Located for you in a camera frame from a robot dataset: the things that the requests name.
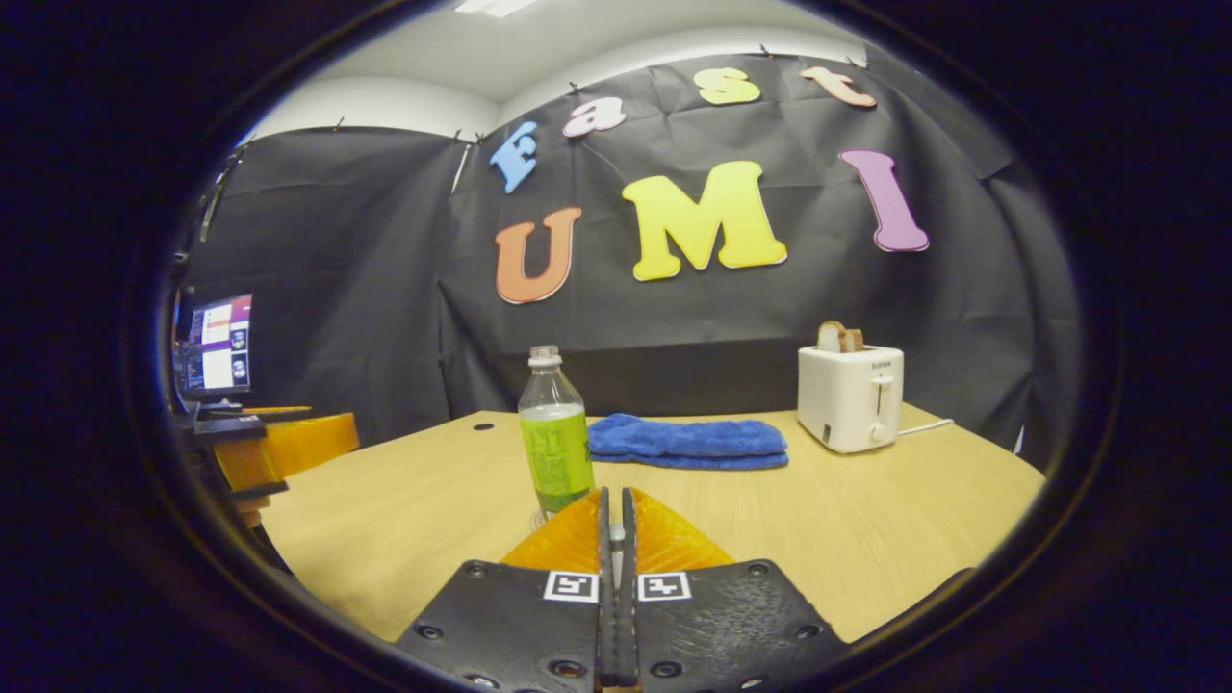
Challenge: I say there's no computer monitor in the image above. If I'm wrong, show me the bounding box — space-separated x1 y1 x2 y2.
178 294 256 400

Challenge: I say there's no white toaster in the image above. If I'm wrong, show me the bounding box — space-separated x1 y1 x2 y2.
797 345 906 455

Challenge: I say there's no black backdrop cloth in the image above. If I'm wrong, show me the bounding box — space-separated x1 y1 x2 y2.
183 43 1084 463

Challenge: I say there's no green label water bottle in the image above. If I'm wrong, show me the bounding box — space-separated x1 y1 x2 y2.
517 345 596 521

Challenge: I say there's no blue folded towel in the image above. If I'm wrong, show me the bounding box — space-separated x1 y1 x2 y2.
587 412 790 473

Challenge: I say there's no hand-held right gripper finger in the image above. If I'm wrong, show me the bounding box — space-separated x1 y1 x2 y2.
395 486 617 693
618 486 853 693

